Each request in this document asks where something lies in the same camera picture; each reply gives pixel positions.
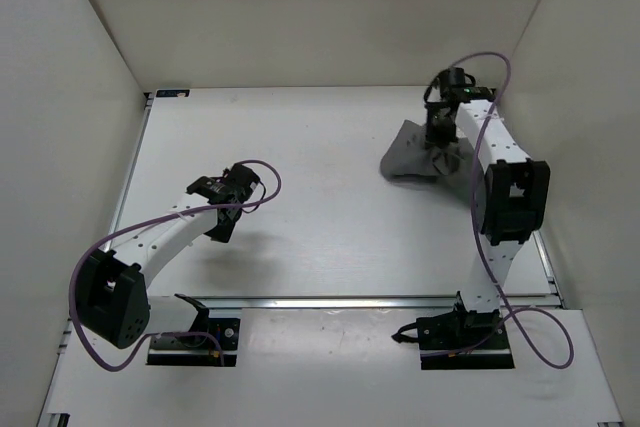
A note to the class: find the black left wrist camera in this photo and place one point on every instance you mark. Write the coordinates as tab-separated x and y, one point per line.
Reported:
242	177

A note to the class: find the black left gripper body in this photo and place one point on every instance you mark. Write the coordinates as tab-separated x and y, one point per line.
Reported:
223	227

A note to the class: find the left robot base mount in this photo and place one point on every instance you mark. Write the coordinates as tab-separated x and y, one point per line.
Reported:
220	349

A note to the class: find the aluminium table rail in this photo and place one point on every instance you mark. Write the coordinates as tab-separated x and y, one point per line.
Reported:
330	303

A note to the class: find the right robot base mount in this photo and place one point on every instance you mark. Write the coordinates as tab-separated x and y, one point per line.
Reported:
459	340

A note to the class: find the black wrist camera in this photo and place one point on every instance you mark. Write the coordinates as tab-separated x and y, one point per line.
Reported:
242	177
452	78

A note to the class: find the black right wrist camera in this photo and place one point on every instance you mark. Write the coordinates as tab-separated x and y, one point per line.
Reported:
452	78

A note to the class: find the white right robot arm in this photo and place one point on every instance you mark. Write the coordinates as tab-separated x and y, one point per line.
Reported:
509	188

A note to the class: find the left corner label sticker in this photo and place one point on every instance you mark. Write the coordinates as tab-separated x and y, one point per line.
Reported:
172	93

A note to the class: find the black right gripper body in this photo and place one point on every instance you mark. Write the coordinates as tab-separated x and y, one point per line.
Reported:
440	131

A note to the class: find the grey pleated skirt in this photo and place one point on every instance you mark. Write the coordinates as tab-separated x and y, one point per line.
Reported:
410	157

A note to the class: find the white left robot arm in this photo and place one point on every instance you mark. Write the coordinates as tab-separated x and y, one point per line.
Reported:
111	297

